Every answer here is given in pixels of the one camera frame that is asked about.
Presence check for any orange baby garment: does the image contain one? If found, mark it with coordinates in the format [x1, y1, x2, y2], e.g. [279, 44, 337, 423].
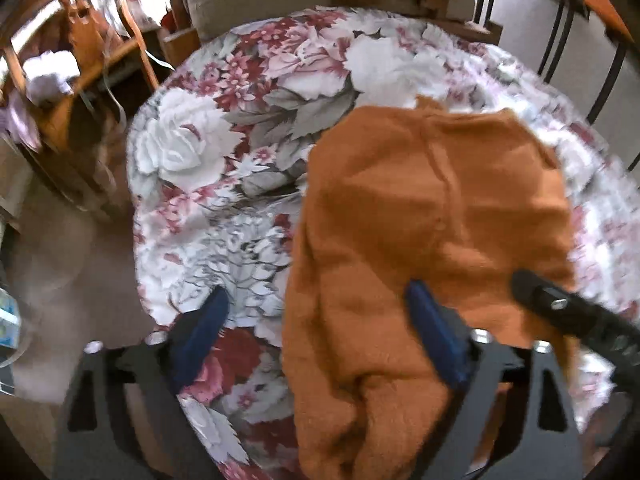
[282, 99, 577, 479]

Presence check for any floral bed sheet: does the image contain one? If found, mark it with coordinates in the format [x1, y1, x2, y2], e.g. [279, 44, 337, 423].
[127, 6, 639, 479]

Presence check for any wooden chair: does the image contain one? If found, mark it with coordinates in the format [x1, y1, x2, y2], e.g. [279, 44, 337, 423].
[0, 0, 162, 212]

